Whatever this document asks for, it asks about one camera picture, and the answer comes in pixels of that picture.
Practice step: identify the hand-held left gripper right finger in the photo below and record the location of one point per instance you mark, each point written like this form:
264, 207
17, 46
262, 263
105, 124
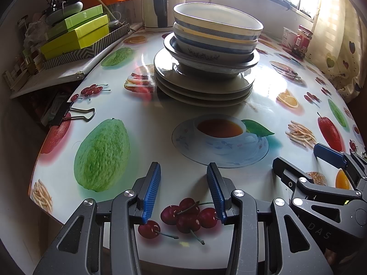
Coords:
215, 192

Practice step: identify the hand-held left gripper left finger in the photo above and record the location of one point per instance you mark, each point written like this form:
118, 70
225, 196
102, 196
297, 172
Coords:
151, 192

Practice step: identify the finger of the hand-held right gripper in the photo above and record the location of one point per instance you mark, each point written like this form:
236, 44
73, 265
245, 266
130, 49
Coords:
329, 153
286, 173

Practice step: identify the stainless steel bowl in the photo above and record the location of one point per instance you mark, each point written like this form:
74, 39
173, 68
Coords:
200, 69

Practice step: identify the white blue-striped bowl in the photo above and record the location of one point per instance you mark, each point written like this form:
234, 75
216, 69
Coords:
218, 14
200, 38

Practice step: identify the fruit print tablecloth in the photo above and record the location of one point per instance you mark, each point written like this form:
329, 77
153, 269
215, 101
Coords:
143, 137

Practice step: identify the cream heart print curtain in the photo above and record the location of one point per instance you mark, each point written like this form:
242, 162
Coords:
344, 48

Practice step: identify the red label sauce jar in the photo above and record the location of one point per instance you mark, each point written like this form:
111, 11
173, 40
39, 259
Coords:
302, 41

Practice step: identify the black binder clip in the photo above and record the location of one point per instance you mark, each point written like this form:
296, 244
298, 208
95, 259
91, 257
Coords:
58, 117

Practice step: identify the white plastic tub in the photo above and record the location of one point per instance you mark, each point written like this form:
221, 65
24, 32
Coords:
288, 37

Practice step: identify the green white packet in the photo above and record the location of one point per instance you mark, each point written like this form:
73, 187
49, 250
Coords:
53, 106

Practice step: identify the grey striped tray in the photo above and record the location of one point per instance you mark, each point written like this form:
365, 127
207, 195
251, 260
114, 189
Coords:
91, 51

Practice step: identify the large lime green box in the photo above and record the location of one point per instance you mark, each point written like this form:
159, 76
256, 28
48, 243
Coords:
74, 38

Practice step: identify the wooden slat rack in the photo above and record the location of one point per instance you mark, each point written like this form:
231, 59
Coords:
15, 78

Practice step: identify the white electric kettle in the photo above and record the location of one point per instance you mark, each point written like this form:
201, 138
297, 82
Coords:
150, 11

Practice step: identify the small lime green box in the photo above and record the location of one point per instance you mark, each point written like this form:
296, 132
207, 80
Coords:
83, 14

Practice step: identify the grey oval device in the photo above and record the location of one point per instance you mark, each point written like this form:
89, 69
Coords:
63, 13

